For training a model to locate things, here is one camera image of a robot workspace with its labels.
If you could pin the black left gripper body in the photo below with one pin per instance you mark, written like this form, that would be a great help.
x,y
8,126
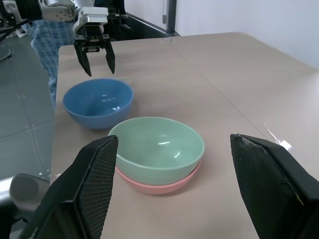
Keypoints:
x,y
92,39

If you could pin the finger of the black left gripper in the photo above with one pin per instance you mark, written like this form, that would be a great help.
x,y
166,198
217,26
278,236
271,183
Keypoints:
x,y
110,58
83,59

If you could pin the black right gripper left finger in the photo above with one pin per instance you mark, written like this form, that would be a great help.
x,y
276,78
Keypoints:
x,y
74,199

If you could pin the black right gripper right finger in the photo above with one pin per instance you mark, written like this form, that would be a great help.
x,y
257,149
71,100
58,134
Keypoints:
x,y
269,189

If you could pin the blue bowl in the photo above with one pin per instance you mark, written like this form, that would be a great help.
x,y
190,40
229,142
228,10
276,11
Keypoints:
x,y
82,114

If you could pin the green bowl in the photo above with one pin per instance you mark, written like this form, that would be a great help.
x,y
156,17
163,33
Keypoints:
x,y
139,161

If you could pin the pink bowl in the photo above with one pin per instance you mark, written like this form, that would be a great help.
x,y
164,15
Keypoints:
x,y
159,188

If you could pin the black stand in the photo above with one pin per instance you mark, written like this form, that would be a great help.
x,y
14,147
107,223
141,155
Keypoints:
x,y
120,17

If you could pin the person in blue plaid trousers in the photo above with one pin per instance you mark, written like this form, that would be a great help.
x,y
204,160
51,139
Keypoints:
x,y
47,49

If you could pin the silver robot body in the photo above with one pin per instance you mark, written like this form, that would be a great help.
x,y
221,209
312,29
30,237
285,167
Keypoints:
x,y
25,189

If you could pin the black chair base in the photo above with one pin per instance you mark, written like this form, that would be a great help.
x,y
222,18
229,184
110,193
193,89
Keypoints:
x,y
4,53

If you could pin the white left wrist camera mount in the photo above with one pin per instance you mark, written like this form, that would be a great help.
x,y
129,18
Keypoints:
x,y
93,16

